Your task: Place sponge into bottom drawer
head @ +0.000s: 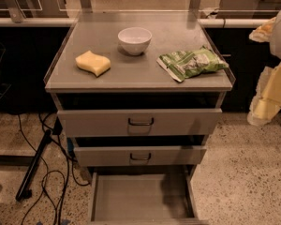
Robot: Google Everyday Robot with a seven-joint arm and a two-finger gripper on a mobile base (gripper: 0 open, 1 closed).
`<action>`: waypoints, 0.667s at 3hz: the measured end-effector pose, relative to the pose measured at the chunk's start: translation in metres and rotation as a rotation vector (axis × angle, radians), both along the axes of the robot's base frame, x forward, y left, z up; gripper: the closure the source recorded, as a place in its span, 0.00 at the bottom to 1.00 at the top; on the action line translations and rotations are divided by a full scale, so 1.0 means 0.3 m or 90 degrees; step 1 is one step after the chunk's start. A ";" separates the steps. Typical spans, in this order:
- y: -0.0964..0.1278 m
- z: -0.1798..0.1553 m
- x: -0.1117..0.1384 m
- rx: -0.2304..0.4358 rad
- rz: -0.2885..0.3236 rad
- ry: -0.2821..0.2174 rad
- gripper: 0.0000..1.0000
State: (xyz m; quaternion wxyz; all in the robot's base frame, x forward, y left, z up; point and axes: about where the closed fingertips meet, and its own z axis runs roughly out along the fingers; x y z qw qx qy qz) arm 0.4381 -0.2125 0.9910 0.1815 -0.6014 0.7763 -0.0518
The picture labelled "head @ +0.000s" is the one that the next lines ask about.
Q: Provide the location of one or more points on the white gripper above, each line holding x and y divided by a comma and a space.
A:
266, 104

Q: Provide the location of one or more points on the yellow sponge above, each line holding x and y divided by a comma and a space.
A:
94, 63

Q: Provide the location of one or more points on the grey drawer cabinet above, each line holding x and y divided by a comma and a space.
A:
135, 82

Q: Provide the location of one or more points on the top grey drawer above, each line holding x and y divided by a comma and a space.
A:
122, 123

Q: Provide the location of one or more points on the grey drawer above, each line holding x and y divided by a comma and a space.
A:
139, 155
122, 123
154, 198

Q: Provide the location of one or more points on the middle grey drawer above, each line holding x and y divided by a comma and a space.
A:
139, 155

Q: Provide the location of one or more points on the bottom grey drawer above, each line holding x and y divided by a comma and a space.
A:
154, 198

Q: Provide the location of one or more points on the green snack bag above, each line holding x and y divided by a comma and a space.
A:
183, 65

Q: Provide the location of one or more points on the white ceramic bowl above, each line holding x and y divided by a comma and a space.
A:
134, 40

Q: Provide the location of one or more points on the black bar on floor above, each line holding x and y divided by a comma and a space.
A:
24, 192

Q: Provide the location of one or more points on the white rail right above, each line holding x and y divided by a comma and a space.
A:
232, 23

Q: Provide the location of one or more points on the white rail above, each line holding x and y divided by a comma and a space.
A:
38, 22
232, 23

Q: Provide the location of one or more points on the white rail left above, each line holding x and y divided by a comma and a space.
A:
38, 22

